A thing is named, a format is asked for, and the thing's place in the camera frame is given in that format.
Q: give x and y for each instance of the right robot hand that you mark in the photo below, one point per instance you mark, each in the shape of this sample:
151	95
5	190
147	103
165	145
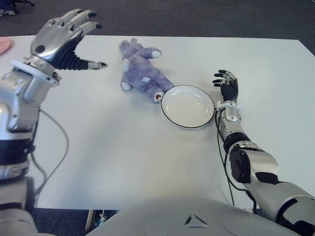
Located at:
230	91

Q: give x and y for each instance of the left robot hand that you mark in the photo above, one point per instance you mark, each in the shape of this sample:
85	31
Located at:
51	37

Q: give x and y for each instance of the purple plush bear doll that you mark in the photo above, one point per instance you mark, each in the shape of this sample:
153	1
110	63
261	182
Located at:
142	68

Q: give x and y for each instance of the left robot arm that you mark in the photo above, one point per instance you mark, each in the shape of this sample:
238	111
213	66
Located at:
17	110

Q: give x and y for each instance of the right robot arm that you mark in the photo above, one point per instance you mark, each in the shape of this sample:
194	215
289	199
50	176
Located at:
261	167

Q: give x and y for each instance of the white plate black rim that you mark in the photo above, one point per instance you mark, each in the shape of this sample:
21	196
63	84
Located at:
187	108

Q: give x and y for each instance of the pink plate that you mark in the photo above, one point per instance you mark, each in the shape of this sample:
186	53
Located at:
5	45

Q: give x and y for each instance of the grey robot torso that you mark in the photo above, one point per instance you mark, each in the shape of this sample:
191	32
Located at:
184	218

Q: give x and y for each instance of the grey table leg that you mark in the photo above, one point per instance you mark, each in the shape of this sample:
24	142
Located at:
92	220

